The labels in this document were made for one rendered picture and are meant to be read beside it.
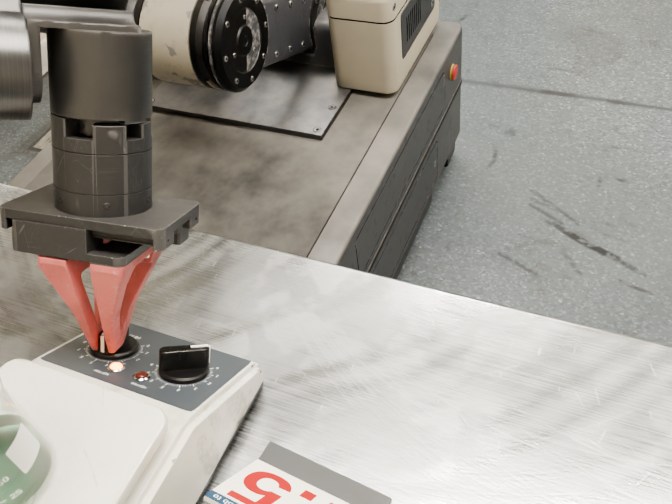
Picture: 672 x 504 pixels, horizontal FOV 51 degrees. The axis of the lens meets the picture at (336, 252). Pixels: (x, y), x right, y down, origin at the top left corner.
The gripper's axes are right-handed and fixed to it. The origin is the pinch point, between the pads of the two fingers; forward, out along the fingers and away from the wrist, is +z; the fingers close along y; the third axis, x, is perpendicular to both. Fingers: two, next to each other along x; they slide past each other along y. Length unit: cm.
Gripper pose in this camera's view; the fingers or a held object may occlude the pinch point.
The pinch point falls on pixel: (107, 336)
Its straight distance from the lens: 49.0
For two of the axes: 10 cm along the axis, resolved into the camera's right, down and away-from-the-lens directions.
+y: 9.8, 1.4, -1.3
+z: -0.9, 9.4, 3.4
